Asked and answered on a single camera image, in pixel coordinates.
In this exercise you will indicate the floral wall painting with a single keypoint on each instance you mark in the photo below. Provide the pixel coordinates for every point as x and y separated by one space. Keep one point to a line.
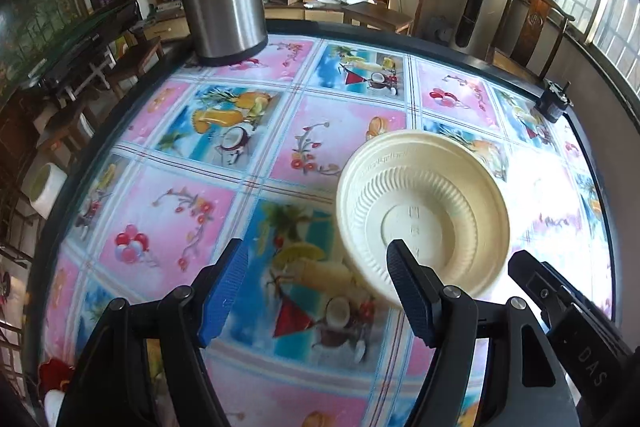
40 7

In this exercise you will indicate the wooden stool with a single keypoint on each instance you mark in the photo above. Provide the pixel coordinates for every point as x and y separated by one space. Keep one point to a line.
65 124
135 54

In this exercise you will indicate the dark wooden armchair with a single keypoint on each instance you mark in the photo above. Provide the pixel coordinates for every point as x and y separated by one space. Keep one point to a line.
532 22

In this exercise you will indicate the fruit printed tablecloth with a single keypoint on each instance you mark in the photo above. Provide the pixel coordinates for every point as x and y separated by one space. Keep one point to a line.
200 207

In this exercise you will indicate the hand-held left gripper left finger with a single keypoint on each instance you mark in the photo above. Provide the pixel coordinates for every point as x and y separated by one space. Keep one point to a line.
225 297

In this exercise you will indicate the green mahjong table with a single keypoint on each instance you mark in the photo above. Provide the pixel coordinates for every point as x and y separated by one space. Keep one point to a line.
80 42

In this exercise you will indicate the low wooden side table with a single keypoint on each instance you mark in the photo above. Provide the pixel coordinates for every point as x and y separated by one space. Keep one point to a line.
380 14

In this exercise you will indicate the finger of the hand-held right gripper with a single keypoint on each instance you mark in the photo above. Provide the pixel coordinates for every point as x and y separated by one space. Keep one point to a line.
532 274

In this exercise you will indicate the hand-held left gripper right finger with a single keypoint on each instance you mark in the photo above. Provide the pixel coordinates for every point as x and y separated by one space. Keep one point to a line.
410 297

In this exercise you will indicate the small black table device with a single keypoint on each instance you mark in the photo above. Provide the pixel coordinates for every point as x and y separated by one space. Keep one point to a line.
552 102

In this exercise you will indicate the cream ribbed disposable bowl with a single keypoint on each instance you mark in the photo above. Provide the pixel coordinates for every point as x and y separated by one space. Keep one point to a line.
425 212

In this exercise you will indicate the white plastic bucket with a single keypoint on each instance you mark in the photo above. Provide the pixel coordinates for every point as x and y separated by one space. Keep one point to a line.
45 187

